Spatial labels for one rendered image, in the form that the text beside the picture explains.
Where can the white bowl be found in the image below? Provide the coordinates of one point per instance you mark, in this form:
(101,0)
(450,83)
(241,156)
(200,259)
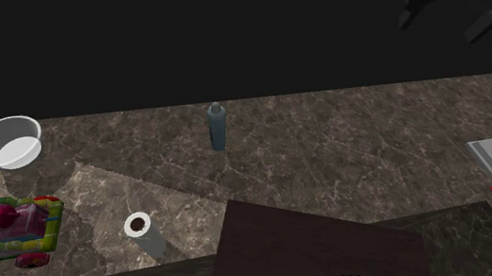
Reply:
(4,141)

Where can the white paper towel roll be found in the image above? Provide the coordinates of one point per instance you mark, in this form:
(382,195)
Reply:
(144,233)

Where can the blue bottle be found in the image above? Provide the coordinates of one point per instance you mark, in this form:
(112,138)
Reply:
(217,127)

